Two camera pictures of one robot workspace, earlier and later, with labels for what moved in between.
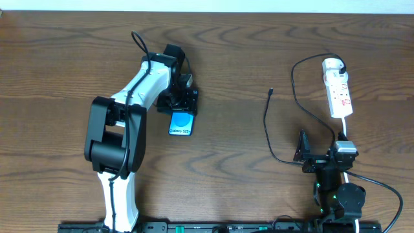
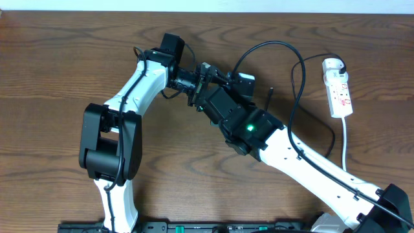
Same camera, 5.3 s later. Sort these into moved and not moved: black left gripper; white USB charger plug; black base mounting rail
Moved: black left gripper
Not moved: white USB charger plug; black base mounting rail
